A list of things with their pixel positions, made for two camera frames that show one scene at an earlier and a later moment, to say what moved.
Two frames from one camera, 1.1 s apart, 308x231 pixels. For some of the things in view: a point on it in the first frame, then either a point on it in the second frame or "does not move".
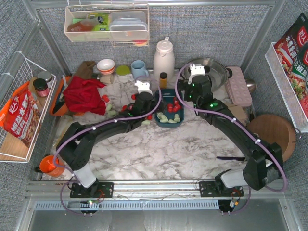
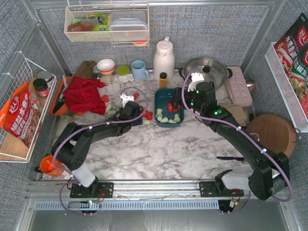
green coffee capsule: x=164 y=120 → x=159 y=117
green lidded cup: x=123 y=72 does not move
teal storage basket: x=171 y=112 does not move
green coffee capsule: x=176 y=118 does not move
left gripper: x=146 y=97 → x=138 y=115
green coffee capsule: x=146 y=122 does not move
